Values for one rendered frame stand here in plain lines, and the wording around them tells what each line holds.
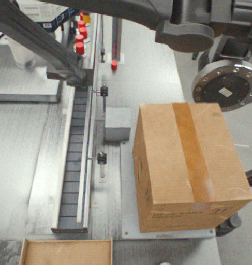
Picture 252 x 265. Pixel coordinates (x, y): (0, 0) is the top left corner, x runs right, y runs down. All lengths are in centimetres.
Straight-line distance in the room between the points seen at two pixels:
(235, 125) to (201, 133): 167
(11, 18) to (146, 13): 27
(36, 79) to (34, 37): 58
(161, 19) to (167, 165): 34
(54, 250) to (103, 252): 15
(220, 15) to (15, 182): 80
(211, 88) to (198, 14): 39
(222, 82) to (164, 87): 47
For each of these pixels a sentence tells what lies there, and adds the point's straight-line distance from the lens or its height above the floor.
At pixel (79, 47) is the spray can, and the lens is 97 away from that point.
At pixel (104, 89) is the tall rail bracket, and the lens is 96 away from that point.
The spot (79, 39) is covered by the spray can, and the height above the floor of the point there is 108.
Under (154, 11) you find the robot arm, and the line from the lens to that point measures 42.
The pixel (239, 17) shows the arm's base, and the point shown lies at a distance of 44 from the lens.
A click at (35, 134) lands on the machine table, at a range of 103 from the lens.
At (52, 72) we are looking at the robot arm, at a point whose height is 110.
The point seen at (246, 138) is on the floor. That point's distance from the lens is 231.
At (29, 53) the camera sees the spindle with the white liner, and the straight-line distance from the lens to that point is 120.
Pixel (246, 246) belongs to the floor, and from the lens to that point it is 189.
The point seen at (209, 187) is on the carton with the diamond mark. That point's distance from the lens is 61.
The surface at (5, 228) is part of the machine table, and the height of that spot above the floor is 83.
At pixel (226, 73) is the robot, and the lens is 76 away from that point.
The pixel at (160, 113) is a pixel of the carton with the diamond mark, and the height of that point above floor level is 112.
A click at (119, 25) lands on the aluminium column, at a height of 103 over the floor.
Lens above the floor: 164
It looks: 54 degrees down
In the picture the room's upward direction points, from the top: 6 degrees clockwise
